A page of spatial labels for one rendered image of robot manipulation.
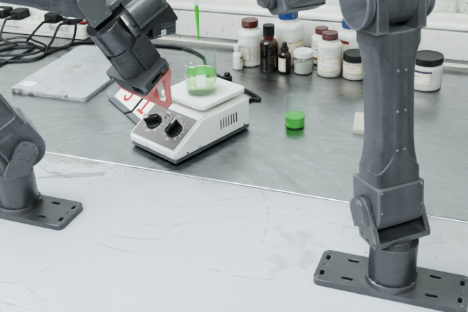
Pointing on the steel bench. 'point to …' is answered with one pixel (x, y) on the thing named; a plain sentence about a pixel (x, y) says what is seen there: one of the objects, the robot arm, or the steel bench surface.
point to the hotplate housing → (203, 128)
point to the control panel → (159, 136)
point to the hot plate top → (225, 88)
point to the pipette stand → (359, 123)
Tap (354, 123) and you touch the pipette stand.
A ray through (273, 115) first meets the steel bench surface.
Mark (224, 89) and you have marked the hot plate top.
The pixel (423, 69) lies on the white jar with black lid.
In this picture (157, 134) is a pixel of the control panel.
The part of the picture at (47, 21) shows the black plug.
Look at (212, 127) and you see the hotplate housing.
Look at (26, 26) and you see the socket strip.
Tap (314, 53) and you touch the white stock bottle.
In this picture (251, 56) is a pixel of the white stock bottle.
